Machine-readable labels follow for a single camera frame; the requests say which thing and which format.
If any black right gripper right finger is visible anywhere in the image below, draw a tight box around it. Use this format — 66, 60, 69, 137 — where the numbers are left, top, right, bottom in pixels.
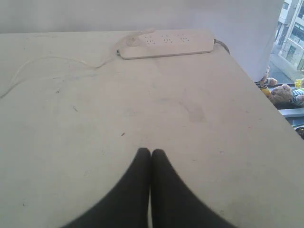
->
151, 149, 232, 228

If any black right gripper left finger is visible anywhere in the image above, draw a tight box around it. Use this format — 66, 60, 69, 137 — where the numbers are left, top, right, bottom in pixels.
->
64, 148, 151, 228

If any brown teddy bear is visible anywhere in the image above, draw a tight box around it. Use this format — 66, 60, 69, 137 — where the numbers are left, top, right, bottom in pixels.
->
268, 84, 292, 105

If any striped shirt plush toy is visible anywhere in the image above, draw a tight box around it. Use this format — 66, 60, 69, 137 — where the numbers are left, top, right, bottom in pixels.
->
290, 88, 304, 106

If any white power strip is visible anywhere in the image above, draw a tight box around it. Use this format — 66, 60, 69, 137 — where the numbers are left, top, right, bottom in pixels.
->
116, 29, 215, 60

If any white power cable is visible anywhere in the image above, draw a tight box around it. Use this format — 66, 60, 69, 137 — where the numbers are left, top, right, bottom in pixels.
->
0, 40, 124, 98

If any grey power strip cord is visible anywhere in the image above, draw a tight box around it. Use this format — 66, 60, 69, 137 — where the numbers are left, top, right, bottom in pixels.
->
212, 39, 231, 55

